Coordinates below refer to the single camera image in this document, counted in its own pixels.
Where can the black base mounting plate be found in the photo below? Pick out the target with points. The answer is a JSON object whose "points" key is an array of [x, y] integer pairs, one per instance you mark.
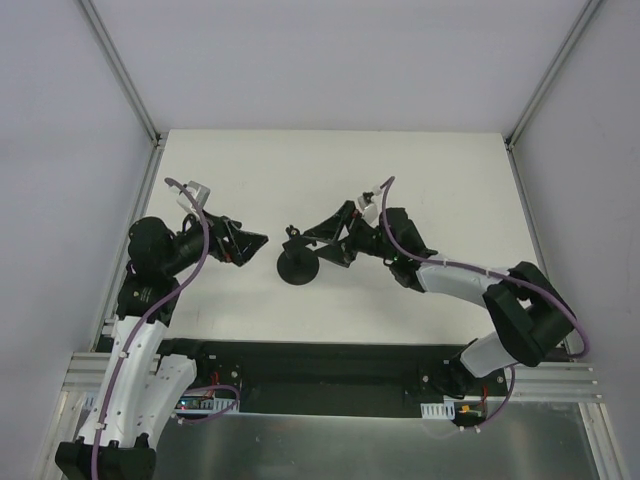
{"points": [[322, 379]]}

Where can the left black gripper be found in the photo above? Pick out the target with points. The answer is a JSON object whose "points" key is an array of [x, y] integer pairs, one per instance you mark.
{"points": [[222, 238]]}

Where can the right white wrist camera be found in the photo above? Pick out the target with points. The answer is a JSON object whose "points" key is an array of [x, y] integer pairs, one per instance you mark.
{"points": [[367, 204]]}

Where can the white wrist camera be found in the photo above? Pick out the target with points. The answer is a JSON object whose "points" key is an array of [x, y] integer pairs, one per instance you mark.
{"points": [[191, 196], [367, 204]]}

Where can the right aluminium corner post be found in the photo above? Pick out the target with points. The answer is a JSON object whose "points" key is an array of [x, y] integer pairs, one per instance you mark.
{"points": [[586, 15]]}

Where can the black round-base phone stand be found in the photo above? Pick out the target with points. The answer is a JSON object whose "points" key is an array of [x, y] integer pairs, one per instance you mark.
{"points": [[297, 265]]}

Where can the right white cable duct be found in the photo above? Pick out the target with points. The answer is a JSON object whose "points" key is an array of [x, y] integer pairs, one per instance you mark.
{"points": [[438, 411]]}

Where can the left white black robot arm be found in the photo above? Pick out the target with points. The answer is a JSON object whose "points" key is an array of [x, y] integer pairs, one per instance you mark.
{"points": [[140, 389]]}

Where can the left aluminium corner post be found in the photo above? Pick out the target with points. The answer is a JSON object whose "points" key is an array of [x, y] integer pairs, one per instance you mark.
{"points": [[113, 59]]}

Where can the white cable duct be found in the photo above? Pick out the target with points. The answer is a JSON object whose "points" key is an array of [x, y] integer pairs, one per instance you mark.
{"points": [[438, 411], [194, 405]]}

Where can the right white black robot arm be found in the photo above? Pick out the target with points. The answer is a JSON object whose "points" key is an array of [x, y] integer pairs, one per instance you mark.
{"points": [[528, 315]]}

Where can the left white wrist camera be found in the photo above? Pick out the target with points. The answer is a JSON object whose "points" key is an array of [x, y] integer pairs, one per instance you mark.
{"points": [[191, 196]]}

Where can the aluminium corner post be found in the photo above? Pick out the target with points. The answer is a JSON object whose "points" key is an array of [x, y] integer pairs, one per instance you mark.
{"points": [[113, 59], [586, 15]]}

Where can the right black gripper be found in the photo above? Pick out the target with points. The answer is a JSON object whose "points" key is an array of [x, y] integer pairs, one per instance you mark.
{"points": [[348, 236]]}

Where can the left white cable duct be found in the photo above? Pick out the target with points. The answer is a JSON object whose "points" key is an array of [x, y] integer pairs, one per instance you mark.
{"points": [[194, 405]]}

